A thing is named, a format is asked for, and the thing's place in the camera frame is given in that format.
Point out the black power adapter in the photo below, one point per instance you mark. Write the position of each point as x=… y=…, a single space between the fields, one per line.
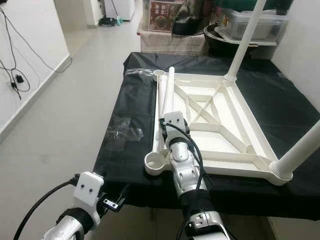
x=19 y=79

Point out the black and teal mop head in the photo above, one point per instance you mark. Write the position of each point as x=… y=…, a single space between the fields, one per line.
x=110 y=22

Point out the clear plastic storage container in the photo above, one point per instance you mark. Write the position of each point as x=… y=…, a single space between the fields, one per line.
x=235 y=27

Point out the black round basin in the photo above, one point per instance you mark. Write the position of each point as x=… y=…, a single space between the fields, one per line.
x=212 y=42

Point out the crumpled clear plastic wrap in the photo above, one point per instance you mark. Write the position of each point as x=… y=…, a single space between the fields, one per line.
x=127 y=129

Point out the black plastic table cover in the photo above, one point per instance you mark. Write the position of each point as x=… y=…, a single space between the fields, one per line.
x=120 y=165

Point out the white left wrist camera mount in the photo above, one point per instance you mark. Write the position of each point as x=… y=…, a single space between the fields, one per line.
x=89 y=190

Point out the clear tape strip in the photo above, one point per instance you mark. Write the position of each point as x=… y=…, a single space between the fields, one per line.
x=141 y=72

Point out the storage box with orange lid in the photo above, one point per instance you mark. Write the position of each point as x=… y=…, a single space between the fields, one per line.
x=160 y=17

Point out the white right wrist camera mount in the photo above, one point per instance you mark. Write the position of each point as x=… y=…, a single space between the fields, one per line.
x=175 y=122

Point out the white appliance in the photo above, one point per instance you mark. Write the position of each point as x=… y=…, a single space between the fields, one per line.
x=120 y=9

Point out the white plastic table top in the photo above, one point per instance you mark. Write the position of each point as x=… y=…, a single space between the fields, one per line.
x=230 y=125

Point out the black bag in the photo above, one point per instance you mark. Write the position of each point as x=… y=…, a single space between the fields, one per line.
x=187 y=20

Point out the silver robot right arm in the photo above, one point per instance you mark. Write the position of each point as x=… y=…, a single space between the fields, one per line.
x=187 y=175

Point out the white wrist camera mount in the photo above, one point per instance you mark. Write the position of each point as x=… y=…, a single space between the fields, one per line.
x=175 y=122
x=89 y=190

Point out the green round lid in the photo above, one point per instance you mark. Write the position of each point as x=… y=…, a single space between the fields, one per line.
x=235 y=5

